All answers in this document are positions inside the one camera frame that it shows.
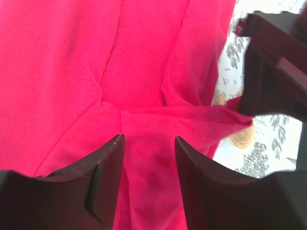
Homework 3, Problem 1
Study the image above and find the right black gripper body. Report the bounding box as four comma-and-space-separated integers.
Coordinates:
236, 11, 307, 79

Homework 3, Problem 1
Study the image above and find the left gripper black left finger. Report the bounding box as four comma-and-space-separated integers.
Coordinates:
0, 134, 125, 230

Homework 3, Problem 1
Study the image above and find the magenta t shirt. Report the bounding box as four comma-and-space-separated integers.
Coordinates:
0, 0, 251, 230

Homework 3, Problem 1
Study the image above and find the floral table mat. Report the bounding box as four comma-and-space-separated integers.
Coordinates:
212, 0, 306, 178

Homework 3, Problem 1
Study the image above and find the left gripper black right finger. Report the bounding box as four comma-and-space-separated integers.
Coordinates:
175, 137, 307, 230

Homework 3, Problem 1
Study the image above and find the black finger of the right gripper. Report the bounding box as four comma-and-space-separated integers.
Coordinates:
238, 39, 307, 119

